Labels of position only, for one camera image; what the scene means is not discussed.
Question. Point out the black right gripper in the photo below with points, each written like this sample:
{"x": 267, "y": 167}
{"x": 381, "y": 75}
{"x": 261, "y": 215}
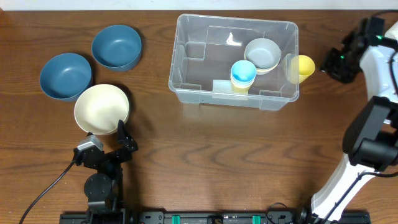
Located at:
{"x": 347, "y": 75}

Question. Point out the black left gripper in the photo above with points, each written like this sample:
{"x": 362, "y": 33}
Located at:
{"x": 127, "y": 143}

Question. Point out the cream bowl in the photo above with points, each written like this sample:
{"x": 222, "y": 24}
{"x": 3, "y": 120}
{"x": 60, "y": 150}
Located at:
{"x": 100, "y": 108}

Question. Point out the yellow cup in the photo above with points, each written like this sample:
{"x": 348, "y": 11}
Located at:
{"x": 297, "y": 68}
{"x": 240, "y": 89}

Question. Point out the light grey small bowl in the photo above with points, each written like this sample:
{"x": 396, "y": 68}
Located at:
{"x": 262, "y": 52}

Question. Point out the yellow small bowl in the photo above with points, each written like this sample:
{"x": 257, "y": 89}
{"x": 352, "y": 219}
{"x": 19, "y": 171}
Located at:
{"x": 262, "y": 71}

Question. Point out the dark blue bowl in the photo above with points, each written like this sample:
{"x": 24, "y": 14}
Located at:
{"x": 117, "y": 47}
{"x": 66, "y": 76}

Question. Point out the light blue cup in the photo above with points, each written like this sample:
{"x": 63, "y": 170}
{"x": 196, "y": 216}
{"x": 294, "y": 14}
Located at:
{"x": 243, "y": 70}

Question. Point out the yellow cup front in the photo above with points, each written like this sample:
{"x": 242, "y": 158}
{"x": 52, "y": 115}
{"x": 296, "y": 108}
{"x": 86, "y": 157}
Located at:
{"x": 240, "y": 89}

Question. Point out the clear plastic storage container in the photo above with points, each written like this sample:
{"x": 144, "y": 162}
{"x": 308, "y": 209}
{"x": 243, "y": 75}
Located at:
{"x": 205, "y": 49}

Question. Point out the pink cup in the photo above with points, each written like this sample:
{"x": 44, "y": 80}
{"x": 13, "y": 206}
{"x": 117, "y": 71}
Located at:
{"x": 241, "y": 84}

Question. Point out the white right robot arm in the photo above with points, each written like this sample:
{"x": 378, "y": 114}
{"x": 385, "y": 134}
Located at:
{"x": 367, "y": 150}

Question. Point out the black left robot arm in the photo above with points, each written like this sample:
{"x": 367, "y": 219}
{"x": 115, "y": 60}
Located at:
{"x": 104, "y": 189}

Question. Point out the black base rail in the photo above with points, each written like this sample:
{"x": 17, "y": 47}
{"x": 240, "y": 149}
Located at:
{"x": 277, "y": 216}

